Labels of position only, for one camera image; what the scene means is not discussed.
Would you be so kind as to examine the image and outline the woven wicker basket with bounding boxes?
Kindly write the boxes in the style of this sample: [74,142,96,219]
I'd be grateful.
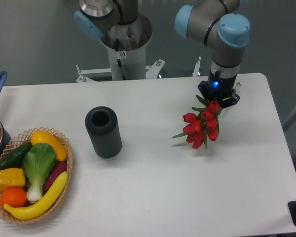
[0,127,73,225]

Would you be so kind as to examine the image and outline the yellow bell pepper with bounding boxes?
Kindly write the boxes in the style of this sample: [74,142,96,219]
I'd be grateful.
[0,168,26,191]

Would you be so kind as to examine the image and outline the green bok choy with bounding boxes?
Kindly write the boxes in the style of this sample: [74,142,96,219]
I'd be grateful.
[22,143,56,203]

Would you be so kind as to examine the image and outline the orange fruit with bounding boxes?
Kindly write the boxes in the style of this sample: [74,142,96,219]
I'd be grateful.
[0,187,27,208]

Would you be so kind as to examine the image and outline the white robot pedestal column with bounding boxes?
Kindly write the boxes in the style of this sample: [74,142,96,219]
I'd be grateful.
[100,13,152,81]

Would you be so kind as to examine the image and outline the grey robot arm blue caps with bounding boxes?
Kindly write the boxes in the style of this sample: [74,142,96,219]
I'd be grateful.
[174,0,251,108]

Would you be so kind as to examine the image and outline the purple sweet potato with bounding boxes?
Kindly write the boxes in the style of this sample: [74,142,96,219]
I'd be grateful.
[43,161,67,193]

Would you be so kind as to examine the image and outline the red tulip bouquet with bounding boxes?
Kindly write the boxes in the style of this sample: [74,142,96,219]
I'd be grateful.
[173,95,222,150]

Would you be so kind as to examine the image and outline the yellow banana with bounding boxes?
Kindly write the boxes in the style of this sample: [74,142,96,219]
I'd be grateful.
[3,171,68,221]

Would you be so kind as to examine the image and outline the dark grey ribbed vase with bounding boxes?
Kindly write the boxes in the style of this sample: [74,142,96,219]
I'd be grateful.
[85,106,122,158]

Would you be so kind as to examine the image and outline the second grey robot arm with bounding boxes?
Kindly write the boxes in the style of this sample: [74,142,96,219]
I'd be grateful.
[74,0,138,39]

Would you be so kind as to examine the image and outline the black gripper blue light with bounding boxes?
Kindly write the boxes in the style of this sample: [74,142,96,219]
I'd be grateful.
[198,71,240,108]

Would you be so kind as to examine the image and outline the green cucumber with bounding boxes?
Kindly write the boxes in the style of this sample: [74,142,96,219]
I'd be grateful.
[0,142,32,170]

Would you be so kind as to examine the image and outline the white metal base frame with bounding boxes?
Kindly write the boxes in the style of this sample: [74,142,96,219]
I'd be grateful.
[76,56,202,83]

